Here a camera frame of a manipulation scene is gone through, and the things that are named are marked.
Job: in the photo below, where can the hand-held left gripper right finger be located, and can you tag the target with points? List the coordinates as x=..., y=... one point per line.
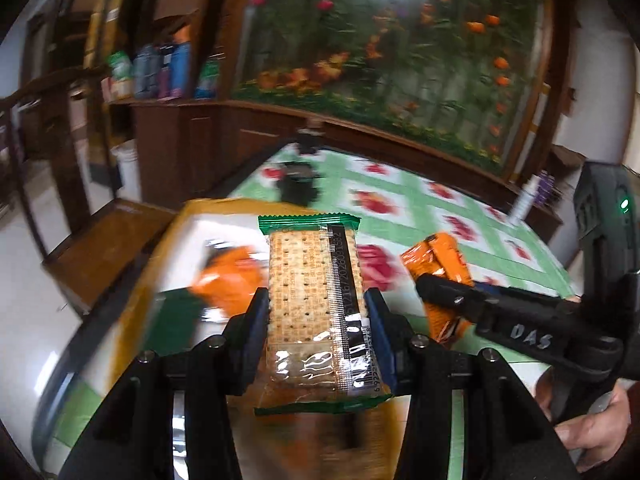
x=380, y=340

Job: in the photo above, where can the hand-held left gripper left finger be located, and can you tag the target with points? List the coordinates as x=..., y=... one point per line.
x=256, y=335

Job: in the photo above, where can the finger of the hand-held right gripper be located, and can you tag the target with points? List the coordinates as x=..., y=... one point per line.
x=455, y=300

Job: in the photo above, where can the small orange snack packet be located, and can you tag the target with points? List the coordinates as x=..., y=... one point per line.
x=435, y=260
x=230, y=280

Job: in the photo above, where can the green-edged cracker packet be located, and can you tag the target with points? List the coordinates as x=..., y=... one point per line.
x=305, y=300

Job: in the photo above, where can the yellow cardboard box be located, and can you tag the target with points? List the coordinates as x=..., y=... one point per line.
x=215, y=230

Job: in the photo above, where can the person's right forearm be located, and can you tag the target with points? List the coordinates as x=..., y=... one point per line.
x=635, y=410

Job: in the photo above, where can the person's right hand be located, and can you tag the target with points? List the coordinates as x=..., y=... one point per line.
x=595, y=435

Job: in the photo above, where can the green fruit print tablecloth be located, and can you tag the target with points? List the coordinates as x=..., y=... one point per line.
x=480, y=210

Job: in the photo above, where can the white spray bottle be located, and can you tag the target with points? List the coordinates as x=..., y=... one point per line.
x=522, y=205

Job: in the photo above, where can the purple bottle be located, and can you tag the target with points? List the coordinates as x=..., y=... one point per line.
x=545, y=187

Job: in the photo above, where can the black cylindrical container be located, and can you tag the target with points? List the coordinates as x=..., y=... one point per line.
x=297, y=185

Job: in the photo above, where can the brown wooden chair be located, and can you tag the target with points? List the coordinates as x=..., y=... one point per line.
x=110, y=250

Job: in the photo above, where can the brown cardboard piece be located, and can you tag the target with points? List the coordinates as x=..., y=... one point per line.
x=567, y=155

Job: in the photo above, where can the dark wooden cabinet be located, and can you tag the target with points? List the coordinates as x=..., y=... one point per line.
x=200, y=145

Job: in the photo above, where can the small black box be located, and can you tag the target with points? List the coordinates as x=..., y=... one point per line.
x=310, y=141

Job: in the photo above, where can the white bucket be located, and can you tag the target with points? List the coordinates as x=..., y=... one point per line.
x=126, y=170

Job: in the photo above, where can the glass case with artificial flowers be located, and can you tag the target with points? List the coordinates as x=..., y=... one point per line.
x=390, y=50

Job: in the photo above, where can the green blue plastic bag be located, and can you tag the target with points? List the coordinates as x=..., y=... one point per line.
x=207, y=80

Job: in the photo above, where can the slim purple flask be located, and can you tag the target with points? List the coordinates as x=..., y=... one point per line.
x=166, y=75

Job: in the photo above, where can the tall blue bottle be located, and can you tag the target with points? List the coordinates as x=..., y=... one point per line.
x=182, y=65

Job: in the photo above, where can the beige carton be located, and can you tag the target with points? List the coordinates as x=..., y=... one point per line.
x=112, y=92

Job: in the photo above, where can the grey blue jug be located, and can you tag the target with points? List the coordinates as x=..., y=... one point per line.
x=146, y=72

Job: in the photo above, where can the green white packet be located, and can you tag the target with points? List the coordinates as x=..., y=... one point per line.
x=121, y=72

